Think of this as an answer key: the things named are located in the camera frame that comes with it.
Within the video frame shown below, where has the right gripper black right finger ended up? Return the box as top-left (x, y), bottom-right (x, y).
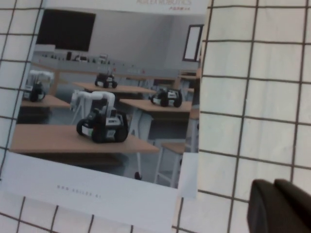
top-left (274, 179), bottom-right (311, 233)

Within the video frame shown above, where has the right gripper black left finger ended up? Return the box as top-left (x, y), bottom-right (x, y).
top-left (249, 179), bottom-right (304, 233)

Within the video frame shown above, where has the AgileX robotics catalogue booklet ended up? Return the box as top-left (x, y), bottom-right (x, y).
top-left (0, 0), bottom-right (207, 233)
top-left (178, 0), bottom-right (214, 199)

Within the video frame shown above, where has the white black-grid tablecloth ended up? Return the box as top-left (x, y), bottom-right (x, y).
top-left (0, 0), bottom-right (311, 233)

